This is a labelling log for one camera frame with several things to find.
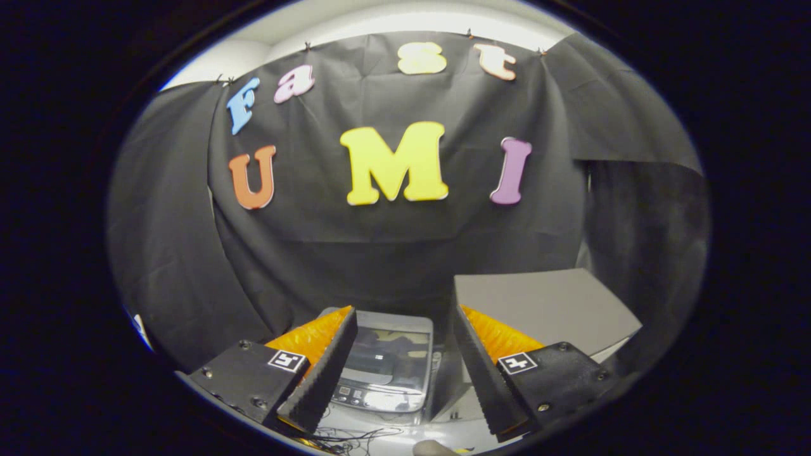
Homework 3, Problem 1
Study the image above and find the thin black cable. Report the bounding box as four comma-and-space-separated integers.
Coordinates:
298, 405, 406, 455

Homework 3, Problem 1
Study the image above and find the beige cabinet with dark top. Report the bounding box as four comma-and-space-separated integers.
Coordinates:
430, 267, 644, 424

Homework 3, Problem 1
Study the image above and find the black backdrop cloth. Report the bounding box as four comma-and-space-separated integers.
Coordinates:
106, 30, 710, 373

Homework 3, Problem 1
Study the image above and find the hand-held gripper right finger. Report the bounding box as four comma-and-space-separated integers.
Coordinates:
452, 304, 619, 443

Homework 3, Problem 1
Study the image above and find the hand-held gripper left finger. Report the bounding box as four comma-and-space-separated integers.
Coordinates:
187, 306, 359, 435

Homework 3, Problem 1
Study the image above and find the grey washing machine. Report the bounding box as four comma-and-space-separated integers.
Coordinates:
316, 307, 445, 426

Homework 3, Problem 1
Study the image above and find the blue and white object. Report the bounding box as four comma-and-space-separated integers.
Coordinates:
129, 309, 155, 351

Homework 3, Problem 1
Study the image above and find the dark glass washing machine lid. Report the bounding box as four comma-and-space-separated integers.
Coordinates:
320, 308, 435, 398

